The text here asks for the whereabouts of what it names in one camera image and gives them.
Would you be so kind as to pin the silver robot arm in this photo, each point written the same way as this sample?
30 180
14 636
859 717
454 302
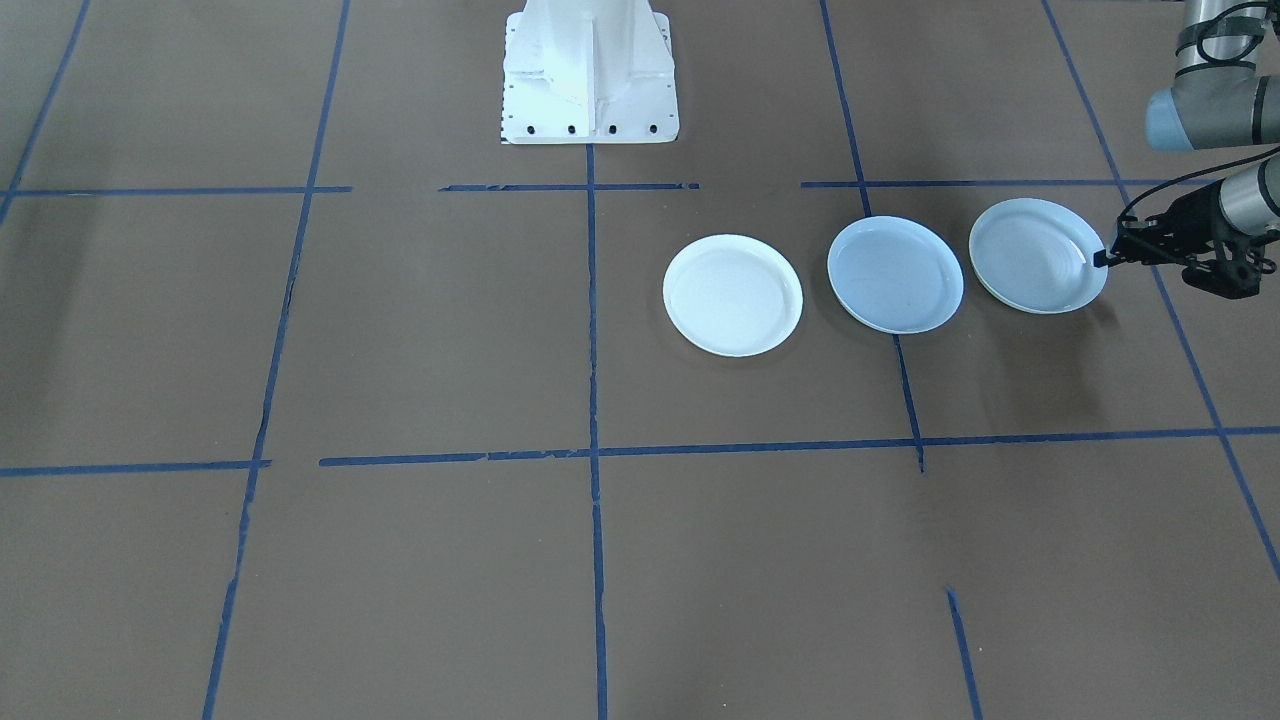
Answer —
1215 110

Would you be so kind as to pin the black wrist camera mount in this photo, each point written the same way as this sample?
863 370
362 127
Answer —
1225 278

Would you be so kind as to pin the light blue round plate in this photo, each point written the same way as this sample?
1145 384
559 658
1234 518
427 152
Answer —
895 275

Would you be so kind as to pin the white round plate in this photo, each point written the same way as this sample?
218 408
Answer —
732 295

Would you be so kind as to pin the white column stand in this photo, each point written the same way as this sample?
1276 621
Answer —
590 70

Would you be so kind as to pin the pale grey round plate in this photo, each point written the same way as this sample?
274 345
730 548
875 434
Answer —
1035 255

